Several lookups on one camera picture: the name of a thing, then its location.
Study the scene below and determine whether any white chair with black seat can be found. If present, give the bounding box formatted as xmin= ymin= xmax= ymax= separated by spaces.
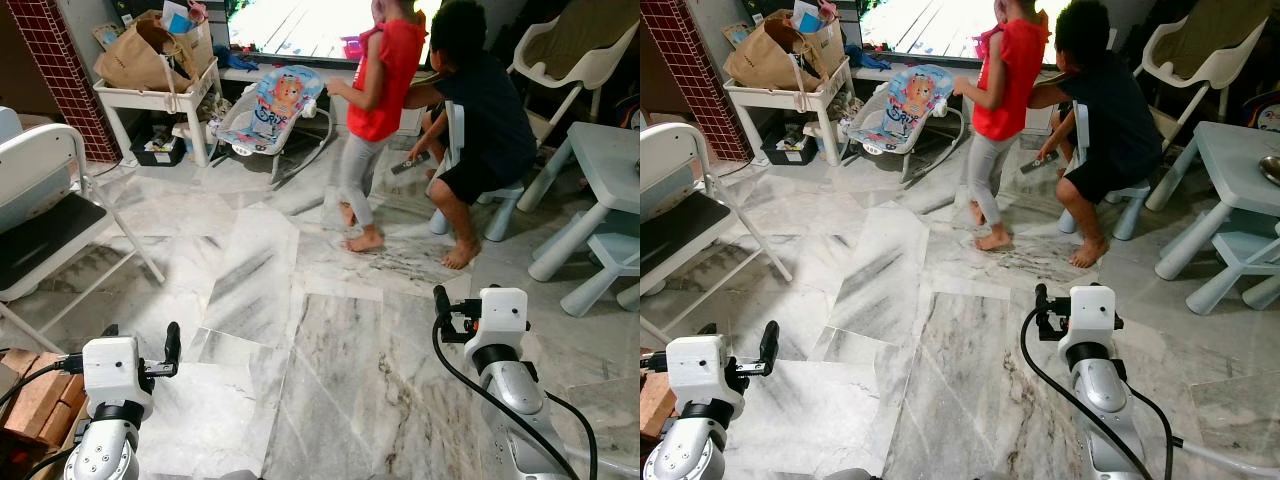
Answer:
xmin=640 ymin=122 xmax=793 ymax=346
xmin=0 ymin=105 xmax=167 ymax=351

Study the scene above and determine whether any pale blue kids chair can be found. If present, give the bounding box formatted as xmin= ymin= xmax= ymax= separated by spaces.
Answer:
xmin=430 ymin=100 xmax=526 ymax=244
xmin=1058 ymin=100 xmax=1151 ymax=241

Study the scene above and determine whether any pale blue kids stool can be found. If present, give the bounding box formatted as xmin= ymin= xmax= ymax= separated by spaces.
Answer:
xmin=560 ymin=232 xmax=641 ymax=318
xmin=1185 ymin=232 xmax=1280 ymax=316

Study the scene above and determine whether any black storage box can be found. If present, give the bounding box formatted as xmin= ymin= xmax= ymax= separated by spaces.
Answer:
xmin=760 ymin=125 xmax=819 ymax=166
xmin=130 ymin=125 xmax=188 ymax=168

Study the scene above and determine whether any pale blue kids table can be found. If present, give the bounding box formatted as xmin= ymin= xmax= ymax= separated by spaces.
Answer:
xmin=527 ymin=120 xmax=641 ymax=283
xmin=1145 ymin=120 xmax=1280 ymax=281

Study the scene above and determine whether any child in dark shirt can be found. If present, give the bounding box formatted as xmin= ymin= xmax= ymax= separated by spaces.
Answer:
xmin=405 ymin=0 xmax=538 ymax=271
xmin=1030 ymin=0 xmax=1164 ymax=269

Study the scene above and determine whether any child in red shirt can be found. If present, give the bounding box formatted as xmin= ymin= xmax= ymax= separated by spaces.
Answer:
xmin=950 ymin=0 xmax=1053 ymax=251
xmin=325 ymin=0 xmax=429 ymax=253

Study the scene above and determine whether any white side table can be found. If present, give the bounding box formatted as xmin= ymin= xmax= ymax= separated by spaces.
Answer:
xmin=722 ymin=55 xmax=856 ymax=168
xmin=93 ymin=55 xmax=223 ymax=168

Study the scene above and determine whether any blue bear print baby bouncer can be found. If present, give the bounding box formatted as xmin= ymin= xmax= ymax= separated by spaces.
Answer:
xmin=215 ymin=63 xmax=336 ymax=186
xmin=845 ymin=63 xmax=966 ymax=186

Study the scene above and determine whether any red tiled pillar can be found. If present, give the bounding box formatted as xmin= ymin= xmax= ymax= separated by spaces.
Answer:
xmin=5 ymin=0 xmax=121 ymax=164
xmin=640 ymin=0 xmax=753 ymax=164

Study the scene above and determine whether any brown paper bag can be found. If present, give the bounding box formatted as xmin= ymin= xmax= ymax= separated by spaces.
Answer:
xmin=722 ymin=18 xmax=831 ymax=93
xmin=95 ymin=18 xmax=201 ymax=93

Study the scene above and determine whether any white baby high chair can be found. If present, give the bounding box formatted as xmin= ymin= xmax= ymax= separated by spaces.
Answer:
xmin=508 ymin=15 xmax=641 ymax=151
xmin=1140 ymin=12 xmax=1273 ymax=126

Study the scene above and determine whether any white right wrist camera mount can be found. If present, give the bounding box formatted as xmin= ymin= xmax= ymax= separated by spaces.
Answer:
xmin=1070 ymin=285 xmax=1121 ymax=346
xmin=478 ymin=288 xmax=531 ymax=349

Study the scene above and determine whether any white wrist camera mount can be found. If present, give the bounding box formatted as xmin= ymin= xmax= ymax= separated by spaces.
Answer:
xmin=1070 ymin=285 xmax=1121 ymax=346
xmin=478 ymin=288 xmax=531 ymax=349
xmin=82 ymin=337 xmax=153 ymax=406
xmin=666 ymin=337 xmax=741 ymax=404

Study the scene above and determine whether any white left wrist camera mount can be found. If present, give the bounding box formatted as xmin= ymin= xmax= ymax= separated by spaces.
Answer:
xmin=82 ymin=337 xmax=153 ymax=406
xmin=666 ymin=337 xmax=741 ymax=404

